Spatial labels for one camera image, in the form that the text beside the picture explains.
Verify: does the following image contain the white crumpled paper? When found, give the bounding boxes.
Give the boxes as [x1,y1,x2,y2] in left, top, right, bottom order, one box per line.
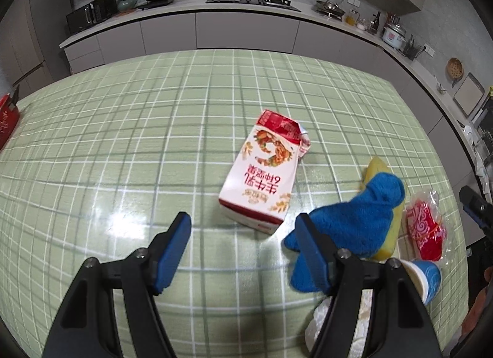
[304,290,372,353]

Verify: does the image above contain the black microwave oven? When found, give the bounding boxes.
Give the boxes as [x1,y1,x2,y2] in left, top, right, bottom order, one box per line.
[65,0,117,35]

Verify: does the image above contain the white dish cloth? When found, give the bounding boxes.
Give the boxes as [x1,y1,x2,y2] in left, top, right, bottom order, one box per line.
[475,150,491,178]

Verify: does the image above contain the black utensil holder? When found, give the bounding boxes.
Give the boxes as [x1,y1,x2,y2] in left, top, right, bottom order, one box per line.
[402,34,423,61]

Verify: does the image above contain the steel kettle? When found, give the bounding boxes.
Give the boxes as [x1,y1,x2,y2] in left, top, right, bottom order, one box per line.
[316,0,346,19]

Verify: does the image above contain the white rice cooker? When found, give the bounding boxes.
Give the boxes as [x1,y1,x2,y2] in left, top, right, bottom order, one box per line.
[382,23,407,50]

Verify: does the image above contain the bamboo strainer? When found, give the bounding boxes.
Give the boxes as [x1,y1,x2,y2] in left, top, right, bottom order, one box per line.
[447,58,464,88]

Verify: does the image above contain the blue fleece cloth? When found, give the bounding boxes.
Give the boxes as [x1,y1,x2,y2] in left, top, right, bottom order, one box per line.
[282,172,406,294]

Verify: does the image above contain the black gas hob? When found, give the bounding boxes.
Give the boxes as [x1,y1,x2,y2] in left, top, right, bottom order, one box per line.
[206,0,302,12]

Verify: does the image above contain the red plastic wrapper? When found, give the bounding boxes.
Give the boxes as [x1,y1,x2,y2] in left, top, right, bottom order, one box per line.
[404,188,448,266]

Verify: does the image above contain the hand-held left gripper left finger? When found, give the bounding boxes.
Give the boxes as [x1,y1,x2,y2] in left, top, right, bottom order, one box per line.
[42,211,192,358]

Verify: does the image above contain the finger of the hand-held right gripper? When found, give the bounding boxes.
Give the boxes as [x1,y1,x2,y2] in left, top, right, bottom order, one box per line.
[458,185,493,244]

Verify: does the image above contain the person's right hand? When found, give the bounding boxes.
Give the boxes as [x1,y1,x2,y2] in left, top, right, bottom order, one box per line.
[462,267,493,337]

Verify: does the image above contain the green checked tablecloth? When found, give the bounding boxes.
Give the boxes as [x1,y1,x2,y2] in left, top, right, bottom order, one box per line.
[0,50,468,358]

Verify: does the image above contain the grey cutting board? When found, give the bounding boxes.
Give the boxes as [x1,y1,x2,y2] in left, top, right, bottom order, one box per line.
[452,73,485,117]

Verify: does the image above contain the beige refrigerator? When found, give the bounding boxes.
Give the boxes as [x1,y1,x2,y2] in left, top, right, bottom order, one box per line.
[0,0,74,100]

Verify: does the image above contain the blue white paper cup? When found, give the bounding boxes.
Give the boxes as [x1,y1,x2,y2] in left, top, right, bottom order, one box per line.
[401,260,442,305]

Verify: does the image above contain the red patterned box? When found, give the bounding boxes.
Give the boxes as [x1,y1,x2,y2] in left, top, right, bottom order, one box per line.
[0,86,21,150]

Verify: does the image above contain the white red milk carton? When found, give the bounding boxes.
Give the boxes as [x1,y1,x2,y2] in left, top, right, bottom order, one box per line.
[218,109,312,234]

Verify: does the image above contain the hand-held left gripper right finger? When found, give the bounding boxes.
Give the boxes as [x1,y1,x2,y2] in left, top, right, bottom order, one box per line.
[295,212,443,358]

